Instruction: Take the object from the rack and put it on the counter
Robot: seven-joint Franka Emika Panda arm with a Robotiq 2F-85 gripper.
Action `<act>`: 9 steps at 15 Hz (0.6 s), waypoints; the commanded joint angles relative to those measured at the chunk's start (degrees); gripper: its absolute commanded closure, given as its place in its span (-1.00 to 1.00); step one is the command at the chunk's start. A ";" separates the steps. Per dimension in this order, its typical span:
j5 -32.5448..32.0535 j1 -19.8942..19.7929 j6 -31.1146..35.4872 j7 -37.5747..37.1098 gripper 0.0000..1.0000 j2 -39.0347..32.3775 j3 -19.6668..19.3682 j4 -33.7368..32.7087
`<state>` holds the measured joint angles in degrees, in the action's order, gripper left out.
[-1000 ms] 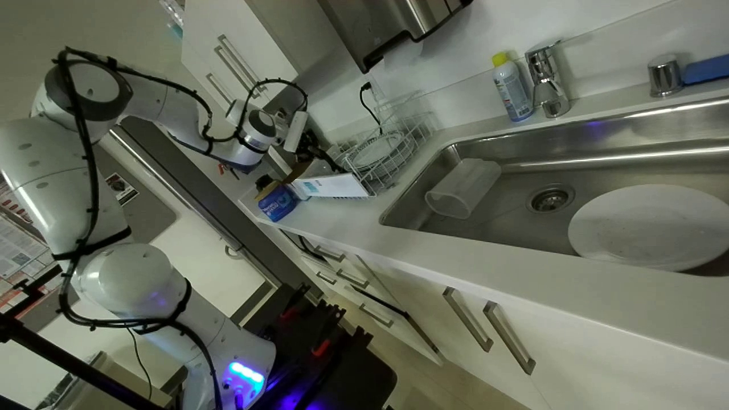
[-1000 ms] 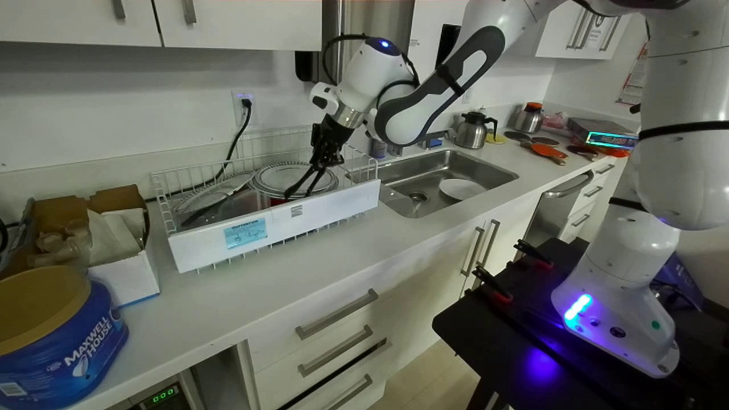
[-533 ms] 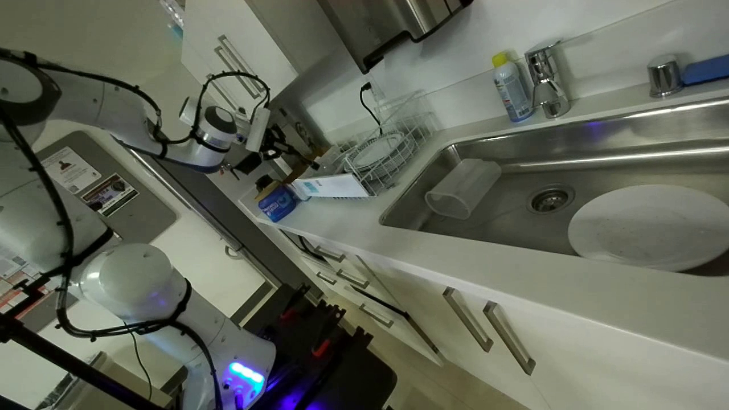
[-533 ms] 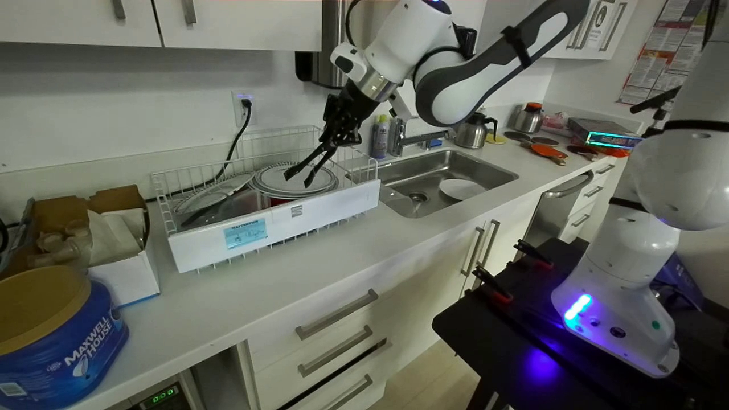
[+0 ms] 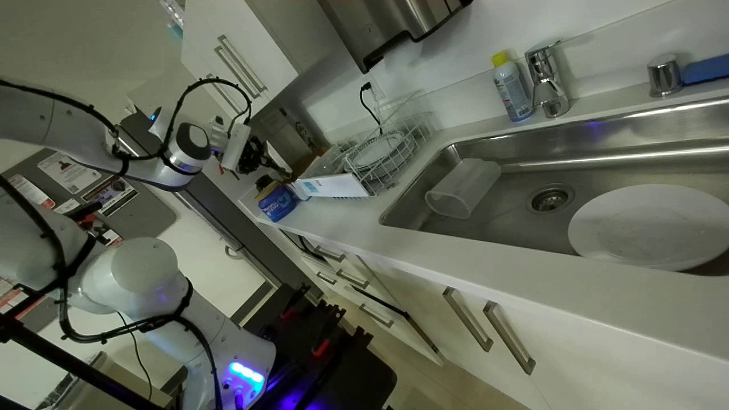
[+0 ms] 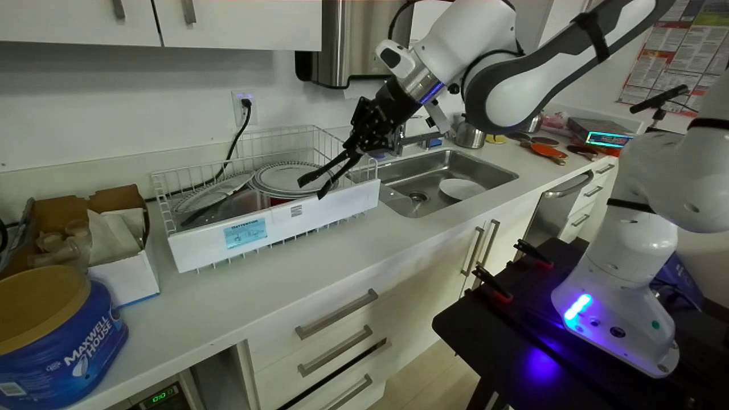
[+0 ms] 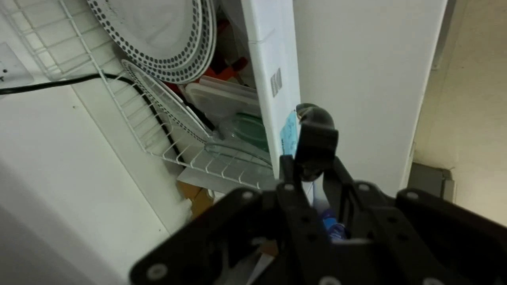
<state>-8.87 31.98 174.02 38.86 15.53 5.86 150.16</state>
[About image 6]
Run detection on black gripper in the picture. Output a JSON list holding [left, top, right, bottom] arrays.
[[342, 80, 416, 165]]

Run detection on black kitchen tongs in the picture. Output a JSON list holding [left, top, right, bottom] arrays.
[[295, 149, 364, 202]]

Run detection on chrome faucet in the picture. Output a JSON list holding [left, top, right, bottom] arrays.
[[391, 126, 451, 158]]

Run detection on stainless steel sink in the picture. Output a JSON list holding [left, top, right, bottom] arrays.
[[376, 145, 521, 220]]

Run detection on white plate dotted rim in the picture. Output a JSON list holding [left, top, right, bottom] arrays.
[[250, 159, 340, 206]]

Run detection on small metal cup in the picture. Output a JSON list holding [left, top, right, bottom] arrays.
[[448, 120, 489, 153]]

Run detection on plain white plate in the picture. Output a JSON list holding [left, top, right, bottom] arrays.
[[438, 176, 488, 206]]

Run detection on stainless paper towel dispenser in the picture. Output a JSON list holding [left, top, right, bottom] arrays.
[[292, 0, 416, 91]]

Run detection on white base cabinet door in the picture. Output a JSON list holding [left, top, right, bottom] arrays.
[[475, 194, 541, 281], [376, 218, 489, 362]]

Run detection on grey round pot lid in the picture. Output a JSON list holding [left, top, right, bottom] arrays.
[[178, 176, 263, 232]]

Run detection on white upper cabinet door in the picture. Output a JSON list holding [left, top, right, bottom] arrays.
[[0, 0, 161, 50], [148, 0, 323, 55]]

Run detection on red black clamp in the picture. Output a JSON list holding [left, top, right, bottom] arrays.
[[472, 262, 515, 308], [512, 237, 556, 274]]

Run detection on stainless appliance door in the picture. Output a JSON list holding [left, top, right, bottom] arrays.
[[521, 168, 596, 250]]

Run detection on small white drawer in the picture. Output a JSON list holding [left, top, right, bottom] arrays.
[[571, 176, 616, 211], [588, 158, 623, 184], [558, 198, 610, 245]]

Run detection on dark device teal light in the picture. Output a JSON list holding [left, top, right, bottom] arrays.
[[564, 114, 646, 151]]

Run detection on black robot table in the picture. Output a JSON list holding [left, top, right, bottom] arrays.
[[430, 234, 729, 410]]

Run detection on open white cardboard box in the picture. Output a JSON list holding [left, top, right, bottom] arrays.
[[20, 184, 161, 310]]

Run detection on black appliance green display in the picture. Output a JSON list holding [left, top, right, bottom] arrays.
[[112, 378, 188, 410]]

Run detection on blue coffee can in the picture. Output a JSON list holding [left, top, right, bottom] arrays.
[[0, 264, 129, 410]]

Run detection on white wire dish rack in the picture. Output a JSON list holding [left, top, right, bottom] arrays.
[[146, 124, 383, 275]]

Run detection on white wall outlet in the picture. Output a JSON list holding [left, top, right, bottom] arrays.
[[230, 89, 260, 127]]

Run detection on black power cord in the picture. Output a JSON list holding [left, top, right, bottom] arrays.
[[180, 97, 255, 200]]

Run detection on white drawer steel handle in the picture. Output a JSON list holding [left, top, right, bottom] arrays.
[[247, 316, 390, 384], [280, 348, 391, 410], [246, 264, 385, 348]]

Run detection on orange handled pliers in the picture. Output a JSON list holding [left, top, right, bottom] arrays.
[[521, 137, 569, 166]]

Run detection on black camera on stand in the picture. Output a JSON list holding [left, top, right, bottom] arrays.
[[627, 83, 693, 143]]

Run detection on printed wall poster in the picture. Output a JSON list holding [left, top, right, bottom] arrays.
[[615, 0, 729, 120]]

